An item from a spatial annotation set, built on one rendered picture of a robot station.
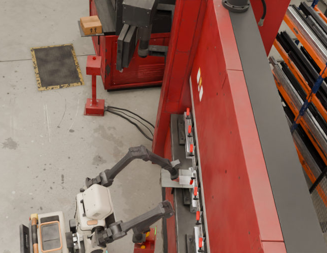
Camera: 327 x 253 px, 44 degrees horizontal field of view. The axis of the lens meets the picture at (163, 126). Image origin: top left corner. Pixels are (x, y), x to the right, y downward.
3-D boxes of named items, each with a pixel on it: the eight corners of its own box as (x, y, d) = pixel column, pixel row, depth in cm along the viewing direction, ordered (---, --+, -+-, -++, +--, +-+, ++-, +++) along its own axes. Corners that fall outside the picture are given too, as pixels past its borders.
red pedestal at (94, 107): (85, 103, 515) (83, 52, 453) (104, 105, 517) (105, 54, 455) (83, 115, 502) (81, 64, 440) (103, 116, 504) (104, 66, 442)
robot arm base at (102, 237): (94, 229, 275) (97, 245, 267) (104, 224, 273) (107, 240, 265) (102, 232, 281) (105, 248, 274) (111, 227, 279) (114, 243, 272)
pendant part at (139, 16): (130, 48, 424) (136, -26, 361) (153, 53, 424) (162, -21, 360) (118, 80, 391) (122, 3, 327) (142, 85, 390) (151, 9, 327)
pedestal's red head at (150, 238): (136, 232, 336) (137, 222, 322) (154, 235, 337) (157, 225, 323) (133, 255, 323) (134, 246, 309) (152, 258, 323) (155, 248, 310)
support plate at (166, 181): (161, 168, 341) (161, 168, 341) (191, 170, 344) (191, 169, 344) (161, 186, 330) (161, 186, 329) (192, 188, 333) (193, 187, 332)
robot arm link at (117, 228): (104, 230, 272) (106, 237, 270) (116, 224, 269) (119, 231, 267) (111, 230, 280) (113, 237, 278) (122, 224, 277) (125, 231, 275)
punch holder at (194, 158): (191, 156, 331) (195, 144, 318) (201, 157, 332) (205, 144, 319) (193, 171, 321) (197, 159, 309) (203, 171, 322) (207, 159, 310)
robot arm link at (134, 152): (131, 142, 277) (135, 154, 272) (145, 144, 287) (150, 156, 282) (97, 175, 301) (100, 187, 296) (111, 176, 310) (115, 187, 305)
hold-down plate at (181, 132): (177, 121, 395) (177, 119, 393) (182, 121, 396) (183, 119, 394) (179, 145, 376) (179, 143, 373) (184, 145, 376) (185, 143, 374)
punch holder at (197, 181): (193, 176, 318) (197, 164, 305) (204, 177, 319) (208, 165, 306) (195, 193, 308) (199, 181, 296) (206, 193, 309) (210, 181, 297)
